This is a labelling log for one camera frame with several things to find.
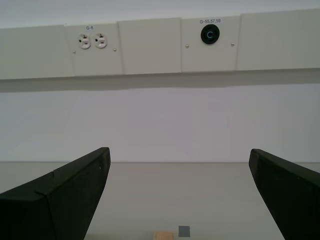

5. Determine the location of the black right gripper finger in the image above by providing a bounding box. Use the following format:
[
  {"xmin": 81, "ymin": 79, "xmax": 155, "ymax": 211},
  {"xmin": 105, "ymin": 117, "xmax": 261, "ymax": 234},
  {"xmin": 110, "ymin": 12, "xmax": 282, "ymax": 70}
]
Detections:
[
  {"xmin": 0, "ymin": 146, "xmax": 111, "ymax": 240},
  {"xmin": 248, "ymin": 148, "xmax": 320, "ymax": 240}
]

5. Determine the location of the light wooden block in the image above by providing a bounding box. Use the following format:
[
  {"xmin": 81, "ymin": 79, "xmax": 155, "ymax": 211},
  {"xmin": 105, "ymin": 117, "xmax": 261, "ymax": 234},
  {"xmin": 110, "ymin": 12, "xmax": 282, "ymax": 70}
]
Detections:
[{"xmin": 153, "ymin": 231, "xmax": 175, "ymax": 240}]

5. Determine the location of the grey tape square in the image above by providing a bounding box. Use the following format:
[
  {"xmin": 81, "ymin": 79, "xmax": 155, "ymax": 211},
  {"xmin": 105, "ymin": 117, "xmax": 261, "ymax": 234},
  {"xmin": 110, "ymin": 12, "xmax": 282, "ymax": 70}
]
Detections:
[{"xmin": 178, "ymin": 225, "xmax": 191, "ymax": 238}]

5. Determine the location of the beige duplex outlet cover plate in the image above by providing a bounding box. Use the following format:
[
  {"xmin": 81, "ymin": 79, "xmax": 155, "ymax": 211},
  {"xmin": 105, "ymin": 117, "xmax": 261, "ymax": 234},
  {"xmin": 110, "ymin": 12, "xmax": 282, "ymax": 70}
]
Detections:
[{"xmin": 64, "ymin": 21, "xmax": 124, "ymax": 77}]

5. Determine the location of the beige round outlet cover plate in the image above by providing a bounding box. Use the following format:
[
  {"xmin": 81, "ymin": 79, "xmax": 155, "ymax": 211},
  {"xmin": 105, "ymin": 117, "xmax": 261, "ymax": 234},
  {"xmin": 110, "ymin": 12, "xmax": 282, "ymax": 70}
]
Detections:
[{"xmin": 180, "ymin": 13, "xmax": 242, "ymax": 74}]

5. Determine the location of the white power receptacle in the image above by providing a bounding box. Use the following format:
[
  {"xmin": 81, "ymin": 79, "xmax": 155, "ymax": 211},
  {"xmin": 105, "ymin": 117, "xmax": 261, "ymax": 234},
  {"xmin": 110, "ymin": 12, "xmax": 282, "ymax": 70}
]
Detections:
[
  {"xmin": 77, "ymin": 33, "xmax": 92, "ymax": 49},
  {"xmin": 93, "ymin": 32, "xmax": 107, "ymax": 49}
]

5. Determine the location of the blank beige cover plate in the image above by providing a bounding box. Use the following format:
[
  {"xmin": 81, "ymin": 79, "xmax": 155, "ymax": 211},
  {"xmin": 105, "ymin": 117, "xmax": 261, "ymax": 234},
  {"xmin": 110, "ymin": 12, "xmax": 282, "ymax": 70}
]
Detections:
[{"xmin": 117, "ymin": 17, "xmax": 182, "ymax": 75}]

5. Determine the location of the black round twist-lock receptacle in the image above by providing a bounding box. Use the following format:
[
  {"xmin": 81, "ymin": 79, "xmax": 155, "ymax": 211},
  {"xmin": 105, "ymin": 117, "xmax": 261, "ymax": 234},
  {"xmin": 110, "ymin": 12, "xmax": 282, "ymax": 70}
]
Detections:
[{"xmin": 200, "ymin": 24, "xmax": 221, "ymax": 46}]

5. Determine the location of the white G-55,57,59 label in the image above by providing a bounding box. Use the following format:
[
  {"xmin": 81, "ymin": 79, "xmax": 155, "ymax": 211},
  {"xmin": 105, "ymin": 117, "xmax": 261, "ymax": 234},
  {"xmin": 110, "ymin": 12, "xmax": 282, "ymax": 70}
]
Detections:
[{"xmin": 198, "ymin": 17, "xmax": 222, "ymax": 25}]

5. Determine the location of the beige wall raceway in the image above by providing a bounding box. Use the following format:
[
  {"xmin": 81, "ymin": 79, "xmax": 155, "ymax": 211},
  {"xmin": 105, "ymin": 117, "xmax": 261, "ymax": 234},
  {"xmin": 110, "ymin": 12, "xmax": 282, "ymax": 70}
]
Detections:
[{"xmin": 0, "ymin": 8, "xmax": 320, "ymax": 81}]

